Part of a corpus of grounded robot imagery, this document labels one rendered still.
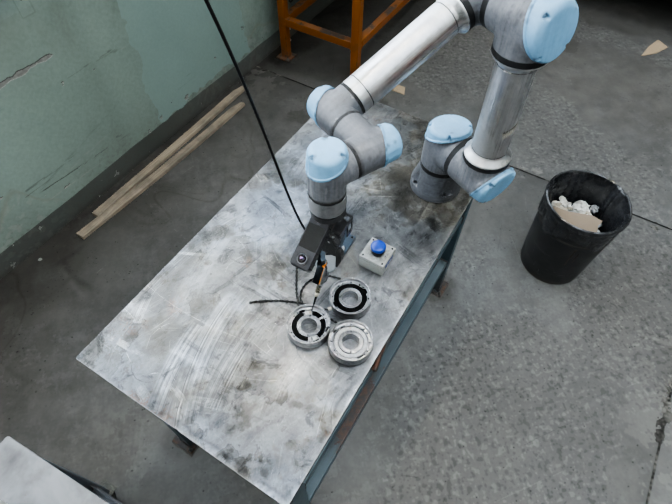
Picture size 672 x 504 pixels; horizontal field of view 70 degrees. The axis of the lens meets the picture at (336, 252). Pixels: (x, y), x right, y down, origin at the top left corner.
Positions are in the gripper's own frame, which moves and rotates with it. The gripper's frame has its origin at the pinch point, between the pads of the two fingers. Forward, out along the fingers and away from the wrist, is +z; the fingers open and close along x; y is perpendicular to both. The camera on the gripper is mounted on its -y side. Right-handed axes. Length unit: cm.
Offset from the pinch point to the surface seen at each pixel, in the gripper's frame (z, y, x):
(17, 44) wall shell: 10, 38, 153
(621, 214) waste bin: 56, 112, -74
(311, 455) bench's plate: 13.2, -34.3, -16.4
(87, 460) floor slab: 93, -61, 65
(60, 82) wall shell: 32, 46, 153
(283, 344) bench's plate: 13.2, -16.0, 2.1
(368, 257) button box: 8.7, 13.5, -5.6
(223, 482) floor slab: 93, -43, 18
